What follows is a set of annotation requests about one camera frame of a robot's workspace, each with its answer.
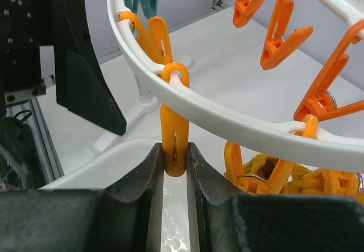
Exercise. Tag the white oval clip hanger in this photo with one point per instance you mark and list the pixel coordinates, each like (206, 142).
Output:
(232, 97)

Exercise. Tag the white drying rack stand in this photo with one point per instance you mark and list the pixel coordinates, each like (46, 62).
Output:
(127, 89)

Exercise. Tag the white laundry basket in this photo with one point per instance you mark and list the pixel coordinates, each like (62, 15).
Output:
(111, 166)

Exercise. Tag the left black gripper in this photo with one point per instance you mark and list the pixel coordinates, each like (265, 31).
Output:
(80, 86)

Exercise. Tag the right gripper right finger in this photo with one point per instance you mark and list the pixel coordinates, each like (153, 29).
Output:
(212, 225)

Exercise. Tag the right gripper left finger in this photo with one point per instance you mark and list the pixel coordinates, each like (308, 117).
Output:
(132, 207)

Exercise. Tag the mustard yellow sock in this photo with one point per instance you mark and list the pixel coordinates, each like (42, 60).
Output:
(324, 182)

